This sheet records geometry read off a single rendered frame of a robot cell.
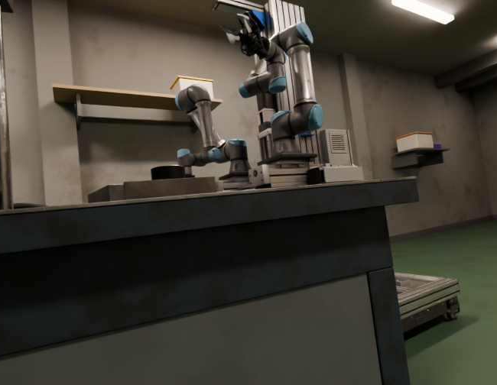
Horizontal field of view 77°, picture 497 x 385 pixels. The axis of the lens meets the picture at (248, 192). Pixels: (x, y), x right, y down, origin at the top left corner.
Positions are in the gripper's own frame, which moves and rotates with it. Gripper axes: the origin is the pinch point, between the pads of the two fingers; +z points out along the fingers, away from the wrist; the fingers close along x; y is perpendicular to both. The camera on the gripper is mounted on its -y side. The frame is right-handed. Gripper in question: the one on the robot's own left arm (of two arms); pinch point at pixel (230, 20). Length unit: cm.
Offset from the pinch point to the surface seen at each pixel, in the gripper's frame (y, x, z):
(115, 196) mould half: 54, 36, 32
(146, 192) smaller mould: 61, 5, 45
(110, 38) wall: -174, 218, -116
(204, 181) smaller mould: 60, -2, 34
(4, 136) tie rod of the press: 12, 95, 37
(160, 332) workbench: 83, -19, 66
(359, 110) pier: -90, 52, -451
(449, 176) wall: 46, -36, -697
